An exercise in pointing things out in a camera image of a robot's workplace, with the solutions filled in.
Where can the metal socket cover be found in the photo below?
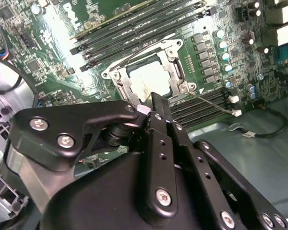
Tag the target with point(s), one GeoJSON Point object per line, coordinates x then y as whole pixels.
{"type": "Point", "coordinates": [166, 67]}

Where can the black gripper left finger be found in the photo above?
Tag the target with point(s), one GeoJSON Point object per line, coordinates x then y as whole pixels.
{"type": "Point", "coordinates": [62, 124]}

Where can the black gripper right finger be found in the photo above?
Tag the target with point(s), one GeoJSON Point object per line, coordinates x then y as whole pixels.
{"type": "Point", "coordinates": [206, 177]}

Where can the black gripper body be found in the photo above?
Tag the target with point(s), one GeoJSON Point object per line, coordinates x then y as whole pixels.
{"type": "Point", "coordinates": [98, 203]}

